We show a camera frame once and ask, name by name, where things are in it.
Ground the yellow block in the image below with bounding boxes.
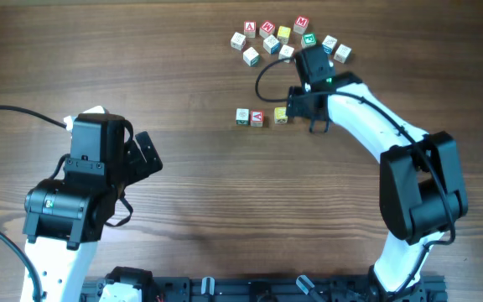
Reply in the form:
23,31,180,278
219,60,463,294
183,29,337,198
277,26,291,44
273,107,288,124

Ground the red picture block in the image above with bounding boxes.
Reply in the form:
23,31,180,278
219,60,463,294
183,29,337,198
250,111,265,128

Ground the green number block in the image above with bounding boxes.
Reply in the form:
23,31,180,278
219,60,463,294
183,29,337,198
236,108,250,125

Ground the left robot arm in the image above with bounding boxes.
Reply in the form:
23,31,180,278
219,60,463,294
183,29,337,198
20,113,163,301

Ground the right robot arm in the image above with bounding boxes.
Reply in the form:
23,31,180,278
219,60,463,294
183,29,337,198
287,46,468,300

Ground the plain block with red side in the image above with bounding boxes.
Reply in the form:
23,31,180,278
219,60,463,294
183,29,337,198
278,44,294,62

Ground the plain block far right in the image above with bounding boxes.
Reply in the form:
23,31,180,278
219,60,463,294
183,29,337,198
334,44,351,64

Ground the green letter block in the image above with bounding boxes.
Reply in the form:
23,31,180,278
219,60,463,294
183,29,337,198
301,33,317,49

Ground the blue picture block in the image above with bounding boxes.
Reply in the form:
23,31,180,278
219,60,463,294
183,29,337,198
321,35,338,55

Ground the blue sided block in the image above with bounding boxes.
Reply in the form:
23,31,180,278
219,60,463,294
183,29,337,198
263,34,280,55

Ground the yellow top block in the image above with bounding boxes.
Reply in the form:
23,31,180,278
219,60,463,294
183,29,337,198
277,26,291,44

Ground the green sided block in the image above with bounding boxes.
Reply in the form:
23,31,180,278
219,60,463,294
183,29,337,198
242,47,260,66

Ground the red M block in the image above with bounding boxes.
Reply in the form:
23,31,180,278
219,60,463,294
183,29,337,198
293,15,309,34

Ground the red W block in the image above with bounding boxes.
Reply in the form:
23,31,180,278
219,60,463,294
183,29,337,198
259,20,276,39

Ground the plain block far left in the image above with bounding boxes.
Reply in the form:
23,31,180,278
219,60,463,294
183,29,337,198
231,32,247,51

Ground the red A block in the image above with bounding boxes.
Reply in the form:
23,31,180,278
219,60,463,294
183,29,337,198
243,20,257,39

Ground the black mounting rail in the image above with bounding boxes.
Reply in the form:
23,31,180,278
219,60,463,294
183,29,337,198
80,274,449,302

